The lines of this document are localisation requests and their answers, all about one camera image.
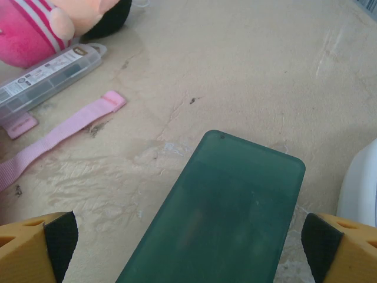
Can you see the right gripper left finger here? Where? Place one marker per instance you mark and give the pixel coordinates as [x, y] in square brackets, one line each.
[23, 253]

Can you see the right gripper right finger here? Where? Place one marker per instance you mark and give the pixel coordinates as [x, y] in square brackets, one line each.
[347, 253]

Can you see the pink backpack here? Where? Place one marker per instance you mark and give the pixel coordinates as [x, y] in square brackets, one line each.
[67, 126]

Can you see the white square clock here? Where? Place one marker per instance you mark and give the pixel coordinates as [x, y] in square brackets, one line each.
[362, 182]

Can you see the pink plush doll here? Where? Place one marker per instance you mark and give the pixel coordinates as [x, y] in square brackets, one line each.
[26, 32]

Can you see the aluminium table frame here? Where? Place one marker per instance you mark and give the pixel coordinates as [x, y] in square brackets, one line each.
[366, 4]

